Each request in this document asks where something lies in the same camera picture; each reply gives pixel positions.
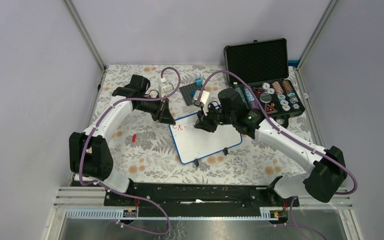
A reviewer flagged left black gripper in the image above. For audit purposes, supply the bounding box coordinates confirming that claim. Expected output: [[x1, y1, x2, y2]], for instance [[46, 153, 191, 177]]
[[135, 94, 176, 125]]

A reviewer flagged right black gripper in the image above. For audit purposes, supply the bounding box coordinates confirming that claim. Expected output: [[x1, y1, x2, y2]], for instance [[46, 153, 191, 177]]
[[194, 101, 236, 133]]

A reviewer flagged blue framed whiteboard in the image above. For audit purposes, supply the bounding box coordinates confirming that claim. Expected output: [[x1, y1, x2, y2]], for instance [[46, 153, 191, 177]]
[[168, 112, 243, 165]]

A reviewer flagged red marker cap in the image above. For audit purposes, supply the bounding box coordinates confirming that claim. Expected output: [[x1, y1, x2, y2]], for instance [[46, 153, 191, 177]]
[[131, 134, 137, 143]]

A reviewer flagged black poker chip case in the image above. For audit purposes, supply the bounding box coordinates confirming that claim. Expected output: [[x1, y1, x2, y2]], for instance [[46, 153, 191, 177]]
[[223, 38, 305, 128]]

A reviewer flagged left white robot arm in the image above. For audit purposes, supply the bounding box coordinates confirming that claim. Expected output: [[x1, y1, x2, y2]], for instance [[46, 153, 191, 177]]
[[68, 74, 179, 206]]

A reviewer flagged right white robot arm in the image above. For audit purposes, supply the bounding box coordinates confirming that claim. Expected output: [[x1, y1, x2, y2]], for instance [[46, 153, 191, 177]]
[[193, 88, 348, 206]]

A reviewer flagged grey lego baseplate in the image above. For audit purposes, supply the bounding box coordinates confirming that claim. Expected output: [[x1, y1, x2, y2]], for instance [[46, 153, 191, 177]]
[[179, 83, 201, 106]]

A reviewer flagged floral table mat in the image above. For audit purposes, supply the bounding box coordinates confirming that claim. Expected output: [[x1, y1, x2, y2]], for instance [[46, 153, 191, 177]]
[[94, 65, 304, 186]]

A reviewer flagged blue lego brick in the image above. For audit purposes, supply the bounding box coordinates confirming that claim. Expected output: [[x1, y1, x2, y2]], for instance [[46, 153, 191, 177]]
[[195, 77, 203, 87]]

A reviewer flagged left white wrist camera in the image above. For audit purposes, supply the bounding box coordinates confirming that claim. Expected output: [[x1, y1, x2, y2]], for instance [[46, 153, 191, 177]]
[[158, 77, 174, 98]]

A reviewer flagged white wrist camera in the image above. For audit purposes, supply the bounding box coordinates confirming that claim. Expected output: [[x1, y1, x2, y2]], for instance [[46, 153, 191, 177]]
[[158, 77, 174, 98], [192, 90, 210, 115]]

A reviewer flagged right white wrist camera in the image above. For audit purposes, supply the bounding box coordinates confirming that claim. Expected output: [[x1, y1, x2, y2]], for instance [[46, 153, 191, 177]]
[[192, 90, 210, 115]]

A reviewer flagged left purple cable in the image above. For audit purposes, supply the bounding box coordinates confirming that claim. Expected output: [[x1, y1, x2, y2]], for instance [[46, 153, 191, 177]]
[[78, 67, 182, 236]]

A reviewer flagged purple cable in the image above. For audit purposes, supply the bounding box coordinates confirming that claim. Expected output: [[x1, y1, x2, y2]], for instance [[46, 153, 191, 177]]
[[196, 70, 359, 240], [78, 67, 182, 236]]

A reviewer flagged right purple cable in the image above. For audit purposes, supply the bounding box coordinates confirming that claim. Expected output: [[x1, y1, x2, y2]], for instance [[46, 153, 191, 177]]
[[196, 70, 359, 240]]

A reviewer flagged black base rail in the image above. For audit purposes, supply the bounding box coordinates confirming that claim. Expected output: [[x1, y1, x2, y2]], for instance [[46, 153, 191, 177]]
[[103, 182, 300, 218]]

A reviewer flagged blue corner bracket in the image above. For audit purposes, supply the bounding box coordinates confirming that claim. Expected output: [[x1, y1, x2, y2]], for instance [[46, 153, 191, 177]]
[[288, 60, 300, 68]]

